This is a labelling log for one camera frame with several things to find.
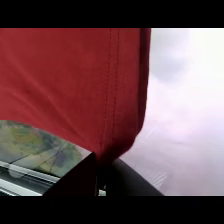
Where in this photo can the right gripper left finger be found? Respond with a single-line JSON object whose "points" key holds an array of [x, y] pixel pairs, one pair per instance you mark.
{"points": [[78, 176]]}

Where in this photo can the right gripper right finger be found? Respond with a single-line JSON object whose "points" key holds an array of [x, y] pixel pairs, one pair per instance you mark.
{"points": [[130, 181]]}

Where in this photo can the red garment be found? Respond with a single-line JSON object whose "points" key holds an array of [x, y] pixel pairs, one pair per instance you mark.
{"points": [[66, 86]]}

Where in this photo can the silver frame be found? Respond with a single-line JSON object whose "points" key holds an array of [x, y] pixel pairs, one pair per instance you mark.
{"points": [[20, 183]]}

